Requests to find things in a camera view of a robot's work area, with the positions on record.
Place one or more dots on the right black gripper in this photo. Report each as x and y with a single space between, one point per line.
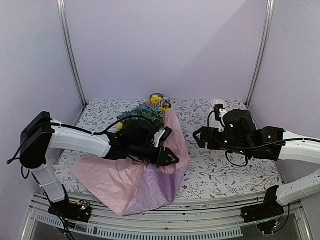
205 132

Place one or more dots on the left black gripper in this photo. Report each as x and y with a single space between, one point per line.
164 161

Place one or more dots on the purple pink wrapping paper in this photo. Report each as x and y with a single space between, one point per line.
128 187

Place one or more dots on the artificial flower bouquet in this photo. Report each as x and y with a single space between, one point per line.
148 110

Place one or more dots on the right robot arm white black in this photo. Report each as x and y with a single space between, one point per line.
299 165

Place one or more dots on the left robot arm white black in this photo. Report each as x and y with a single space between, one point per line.
44 133

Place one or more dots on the white ribbed vase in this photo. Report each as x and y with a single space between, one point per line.
214 119

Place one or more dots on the floral patterned tablecloth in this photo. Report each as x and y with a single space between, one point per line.
209 175

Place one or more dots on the striped grey cup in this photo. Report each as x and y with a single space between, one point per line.
164 101

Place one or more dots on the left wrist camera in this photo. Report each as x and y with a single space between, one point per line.
161 136

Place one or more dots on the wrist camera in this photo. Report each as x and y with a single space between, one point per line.
161 136
219 112

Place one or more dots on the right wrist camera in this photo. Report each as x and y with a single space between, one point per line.
219 112

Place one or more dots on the front aluminium rail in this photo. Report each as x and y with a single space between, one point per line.
201 219

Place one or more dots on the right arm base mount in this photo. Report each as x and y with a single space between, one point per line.
263 211

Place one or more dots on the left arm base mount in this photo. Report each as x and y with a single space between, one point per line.
79 211

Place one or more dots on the right aluminium frame post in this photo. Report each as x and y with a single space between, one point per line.
267 24

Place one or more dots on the aluminium frame post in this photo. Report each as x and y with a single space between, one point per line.
61 7
267 24

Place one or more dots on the left aluminium frame post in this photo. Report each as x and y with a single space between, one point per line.
61 7

